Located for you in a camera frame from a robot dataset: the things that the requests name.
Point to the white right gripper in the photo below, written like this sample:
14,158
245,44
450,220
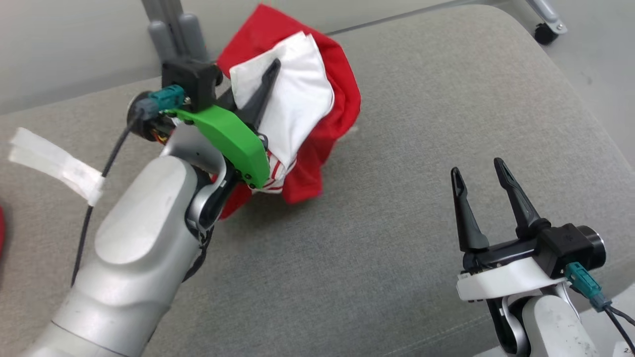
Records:
506,280

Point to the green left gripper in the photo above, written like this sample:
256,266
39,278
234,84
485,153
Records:
233,141

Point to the red white-sleeved T-shirt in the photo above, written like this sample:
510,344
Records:
337,99

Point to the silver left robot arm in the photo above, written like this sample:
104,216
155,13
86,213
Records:
134,238

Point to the grey fabric sofa cushion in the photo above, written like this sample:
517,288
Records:
372,248

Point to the black caster wheel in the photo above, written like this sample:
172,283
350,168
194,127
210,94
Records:
544,33

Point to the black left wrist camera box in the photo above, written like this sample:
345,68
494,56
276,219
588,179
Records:
193,82

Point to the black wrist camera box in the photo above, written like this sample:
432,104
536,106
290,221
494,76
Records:
563,248
193,82

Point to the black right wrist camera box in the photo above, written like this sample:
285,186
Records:
563,248

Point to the grey partition post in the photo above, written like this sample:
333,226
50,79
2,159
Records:
191,34

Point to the teal left camera connector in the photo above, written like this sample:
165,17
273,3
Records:
166,96

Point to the teal camera connector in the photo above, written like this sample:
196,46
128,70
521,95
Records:
583,282
166,96

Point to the teal right camera connector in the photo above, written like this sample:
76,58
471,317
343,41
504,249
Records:
583,282

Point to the grey metal frame leg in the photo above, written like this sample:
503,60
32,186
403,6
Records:
545,10

